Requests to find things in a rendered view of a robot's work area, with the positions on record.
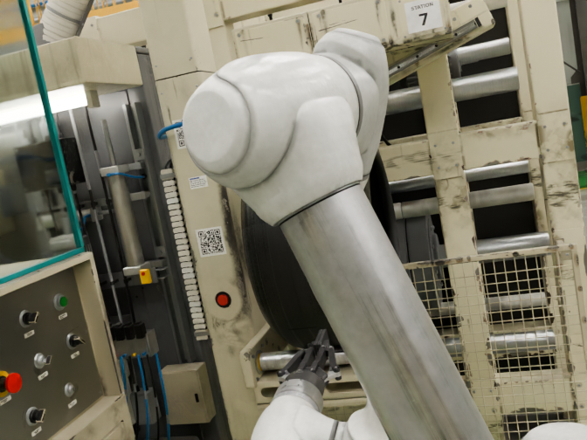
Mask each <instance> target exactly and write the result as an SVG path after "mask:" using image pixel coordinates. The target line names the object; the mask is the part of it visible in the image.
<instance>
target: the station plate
mask: <svg viewBox="0 0 587 440"><path fill-rule="evenodd" d="M404 9H405V15H406V20H407V26H408V32H409V34H411V33H415V32H419V31H426V30H430V29H434V28H438V27H442V26H443V23H442V17H441V11H440V5H439V0H417V1H413V2H409V3H405V4H404Z"/></svg>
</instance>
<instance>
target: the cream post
mask: <svg viewBox="0 0 587 440"><path fill-rule="evenodd" d="M138 3H139V6H140V11H141V15H142V22H143V27H144V31H145V35H146V39H147V44H148V51H149V56H150V59H151V64H152V68H153V72H154V76H155V83H156V88H157V92H158V97H159V100H160V105H161V109H162V117H163V121H164V125H165V127H167V126H169V125H173V123H172V121H173V120H180V119H182V118H183V113H184V109H185V107H186V104H187V102H188V100H189V98H190V96H191V95H192V94H193V93H194V92H195V91H196V90H197V89H198V88H199V87H200V86H201V85H202V84H203V83H204V82H205V81H206V80H207V79H208V78H209V77H210V76H211V75H213V74H214V73H215V72H217V70H216V66H215V61H214V57H213V52H212V48H211V40H210V35H209V31H208V26H207V22H206V17H205V13H204V5H203V0H138ZM166 134H167V137H168V142H169V149H170V153H171V158H172V162H173V166H174V170H175V175H176V182H177V187H178V190H179V195H180V199H181V203H182V207H183V214H184V219H185V223H186V227H187V231H188V236H189V240H190V248H191V252H192V256H193V259H194V263H195V268H196V273H197V280H198V284H199V289H200V292H201V297H202V301H203V306H204V313H205V318H206V321H207V326H208V329H209V334H210V337H211V345H212V350H213V354H214V358H215V362H216V367H217V371H218V379H219V383H220V387H221V391H222V396H223V399H224V407H225V411H226V415H227V420H228V423H229V428H230V432H231V440H251V438H252V433H253V430H254V428H255V426H256V423H257V421H258V420H259V418H260V416H261V415H262V413H263V412H264V411H258V407H257V402H256V397H255V394H254V389H253V388H246V387H245V381H244V376H243V372H242V368H241V364H240V359H239V353H240V352H241V351H242V349H243V348H244V347H245V346H246V345H247V344H248V343H249V342H250V340H251V339H252V338H253V337H254V336H255V335H256V334H257V333H258V332H259V330H260V329H261V328H262V327H263V326H264V325H265V324H266V320H265V318H264V316H263V314H262V312H261V311H260V309H259V305H258V303H257V300H256V298H255V296H254V293H253V290H252V285H251V281H250V278H249V274H248V271H247V266H246V261H245V253H244V246H243V238H242V230H241V198H240V197H239V196H238V195H237V194H236V193H235V192H234V191H233V190H232V189H231V188H226V187H225V186H222V185H220V184H219V183H217V182H214V181H213V180H211V179H210V177H208V176H207V175H206V178H207V182H208V187H203V188H198V189H191V188H190V181H189V178H191V177H196V176H201V175H205V174H204V173H203V172H202V171H201V170H200V169H199V168H198V167H197V166H196V165H195V163H194V162H193V161H192V160H191V158H190V155H189V153H188V150H187V148H182V149H178V148H177V144H176V137H175V132H174V129H172V130H169V131H167V132H166ZM218 226H221V228H222V232H223V237H224V244H225V249H226V253H227V254H222V255H216V256H209V257H202V258H201V256H200V251H199V247H198V242H197V235H196V231H195V230H200V229H206V228H211V227H218ZM221 294H224V295H226V296H227V297H228V299H229V302H228V304H226V305H225V306H221V305H219V304H218V296H219V295H221Z"/></svg>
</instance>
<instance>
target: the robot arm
mask: <svg viewBox="0 0 587 440"><path fill-rule="evenodd" d="M388 95H389V69H388V63H387V57H386V53H385V49H384V47H383V45H382V44H381V42H380V40H379V38H377V37H375V36H373V35H370V34H367V33H364V32H360V31H354V30H351V29H345V28H337V29H335V30H333V31H330V32H328V33H326V34H325V35H324V36H323V37H322V38H321V39H320V40H319V42H318V43H317V44H316V45H315V47H314V51H313V54H309V53H305V52H269V53H262V54H256V55H251V56H247V57H243V58H239V59H236V60H233V61H232V62H230V63H228V64H226V65H224V66H223V67H222V68H221V69H220V70H219V71H217V72H215V73H214V74H213V75H211V76H210V77H209V78H208V79H207V80H206V81H205V82H204V83H203V84H202V85H201V86H200V87H199V88H198V89H197V90H196V91H195V92H194V93H193V94H192V95H191V96H190V98H189V100H188V102H187V104H186V107H185V109H184V113H183V137H184V141H185V145H186V148H187V150H188V153H189V155H190V158H191V160H192V161H193V162H194V163H195V165H196V166H197V167H198V168H199V169H200V170H201V171H202V172H203V173H204V174H205V175H207V176H208V177H209V178H210V179H211V180H213V181H214V182H217V183H219V184H220V185H222V186H225V187H226V188H231V189H232V190H233V191H234V192H235V193H236V194H237V195H238V196H239V197H240V198H241V199H242V200H243V201H244V202H245V203H246V204H247V205H249V206H250V207H251V208H252V209H253V210H254V211H255V212H256V214H257V215H258V216H259V218H260V219H262V220H263V221H265V222H266V223H268V224H270V225H272V226H277V225H279V226H280V228H281V230H282V232H283V234H284V235H285V237H286V239H287V242H288V243H289V245H290V247H291V249H292V251H293V254H294V255H295V257H296V259H297V261H298V263H299V265H300V268H301V269H302V271H303V272H304V274H305V276H306V278H307V281H308V283H309V285H310V287H311V289H312V291H313V294H314V296H315V297H316V299H317V301H318V303H319V305H320V306H321V309H322V311H323V312H324V313H325V315H326V317H327V319H328V322H329V324H330V326H331V327H332V329H333V331H334V333H335V336H336V338H337V339H338V341H339V343H340V345H341V347H342V349H343V351H344V353H345V354H346V356H347V358H348V360H349V363H350V365H351V367H352V368H353V370H354V372H355V374H356V377H357V379H358V381H359V382H360V384H361V385H362V387H363V390H364V392H365V394H366V396H367V403H366V406H365V408H364V409H359V410H357V411H356V412H355V413H353V414H352V415H351V417H350V418H349V420H348V421H347V422H346V423H345V422H340V421H337V420H335V419H332V418H329V417H327V416H324V415H323V414H322V413H321V412H322V409H323V398H322V397H323V393H324V389H325V387H326V386H327V385H328V383H329V380H331V379H334V378H335V379H336V380H337V381H340V380H341V379H342V376H341V371H340V368H339V367H338V366H337V364H336V357H335V350H334V347H333V346H330V344H329V339H328V332H327V329H320V331H319V333H318V335H317V337H316V340H315V341H312V343H308V344H307V350H305V349H304V348H302V349H300V350H299V351H298V352H297V353H296V354H295V356H294V357H293V358H292V359H291V360H290V362H288V363H287V364H286V366H285V367H283V368H282V369H281V370H280V371H278V372H277V376H278V379H279V383H280V386H279V387H278V389H277V391H276V393H275V395H274V397H273V399H272V401H271V403H270V405H269V406H268V407H267V408H266V409H265V410H264V412H263V413H262V415H261V416H260V418H259V420H258V421H257V423H256V426H255V428H254V430H253V433H252V438H251V440H494V438H493V436H492V434H491V433H490V431H489V429H488V427H487V425H486V423H485V421H484V419H483V417H482V415H481V414H480V412H479V410H478V408H477V406H476V404H475V402H474V400H473V398H472V397H471V395H470V393H469V391H468V389H467V387H466V384H465V383H464V381H463V380H462V378H461V376H460V374H459V371H458V369H457V368H456V366H455V364H454V362H453V361H452V358H451V356H450V355H449V353H448V351H447V349H446V347H445V344H444V343H443V341H442V340H441V338H440V336H439V333H438V331H437V329H436V327H435V326H434V325H433V323H432V320H431V318H430V316H429V314H428V312H427V311H426V309H425V307H424V305H423V303H422V301H421V299H420V297H419V296H418V293H417V291H416V290H415V288H414V286H413V284H412V282H411V280H410V278H409V276H408V274H407V272H406V271H405V269H404V267H403V265H402V263H401V261H400V259H399V257H398V255H397V254H396V252H395V250H394V248H393V246H392V244H391V242H390V240H389V238H388V237H387V235H386V233H385V231H384V229H383V226H382V225H381V223H380V221H379V219H378V218H377V216H376V213H375V211H374V210H373V208H372V206H371V204H370V202H369V200H368V198H367V196H366V195H365V193H364V191H363V190H364V187H365V185H366V183H367V181H368V179H369V173H370V171H371V168H372V164H373V161H374V159H375V156H376V152H377V150H378V147H379V143H380V140H381V135H382V131H383V123H384V118H385V114H386V107H387V102H388ZM315 356H316V358H315ZM328 359H329V365H330V367H329V371H328V373H326V372H325V371H323V369H324V366H325V363H326V361H327V360H328ZM521 440H587V425H583V424H580V423H547V424H544V425H540V426H538V427H535V428H533V429H532V430H531V431H530V432H529V433H528V434H527V435H526V436H524V437H523V438H522V439H521Z"/></svg>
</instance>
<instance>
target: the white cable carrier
mask: <svg viewBox="0 0 587 440"><path fill-rule="evenodd" d="M173 172H175V170H174V168H167V169H163V170H161V175H164V174H168V173H173ZM171 179H172V180H171ZM162 180H163V181H166V180H168V181H166V182H163V187H166V188H164V192H170V193H167V194H166V195H165V196H166V198H170V199H168V200H167V204H169V206H168V208H169V210H170V212H169V215H170V216H173V217H171V218H170V220H171V222H174V223H172V227H173V228H174V227H178V228H175V229H173V232H174V233H177V234H175V239H177V240H176V244H180V245H178V246H177V250H178V251H179V252H178V256H183V257H180V258H179V260H180V262H182V263H181V267H182V273H184V275H183V278H184V279H185V280H184V284H186V286H185V289H186V290H189V291H187V296H189V297H188V301H191V302H190V307H191V309H190V312H191V313H193V314H191V317H192V318H195V319H194V320H193V324H196V325H195V326H194V328H195V329H196V331H195V332H204V331H209V329H208V326H207V321H206V318H205V313H204V306H203V301H202V297H201V292H200V289H199V284H198V280H197V273H196V268H195V263H194V259H193V256H192V252H191V248H190V240H189V236H188V231H187V227H186V224H185V219H184V214H183V208H182V203H181V202H180V201H181V199H180V195H179V190H178V187H177V182H176V177H170V178H165V179H162ZM171 185H172V186H171ZM167 186H169V187H167ZM175 221H176V222H175ZM178 232H179V233H178ZM178 238H180V239H178ZM181 250H182V251H181ZM184 261H185V262H184ZM183 267H185V268H183ZM186 278H187V279H186ZM197 340H208V335H205V336H197Z"/></svg>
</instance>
